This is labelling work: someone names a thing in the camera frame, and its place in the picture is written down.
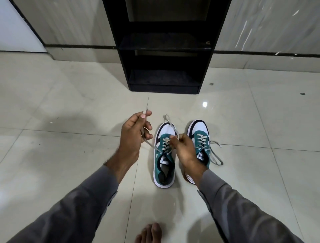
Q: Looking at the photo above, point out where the person's bare foot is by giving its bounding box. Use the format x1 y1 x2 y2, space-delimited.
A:
135 223 163 243

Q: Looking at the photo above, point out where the person's left forearm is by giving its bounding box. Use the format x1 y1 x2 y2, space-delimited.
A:
7 153 137 243

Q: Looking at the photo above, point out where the person's right hand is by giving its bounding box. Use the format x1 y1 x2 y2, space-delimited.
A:
169 134 205 176

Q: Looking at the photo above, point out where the person's left hand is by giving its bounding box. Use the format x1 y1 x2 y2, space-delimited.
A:
116 110 154 164

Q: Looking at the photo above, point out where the green white sneaker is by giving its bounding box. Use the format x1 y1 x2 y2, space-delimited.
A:
185 119 211 185
153 122 178 189

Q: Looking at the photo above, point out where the black shoe rack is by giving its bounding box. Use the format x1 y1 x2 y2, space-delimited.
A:
102 0 232 95

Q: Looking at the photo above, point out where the white door panel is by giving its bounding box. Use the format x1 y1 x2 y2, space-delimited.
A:
0 0 48 53

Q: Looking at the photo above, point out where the person's right forearm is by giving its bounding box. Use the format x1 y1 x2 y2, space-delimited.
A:
184 163 304 243

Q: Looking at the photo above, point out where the white shoelace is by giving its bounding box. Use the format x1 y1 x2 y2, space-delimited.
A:
140 107 180 153
195 134 224 166

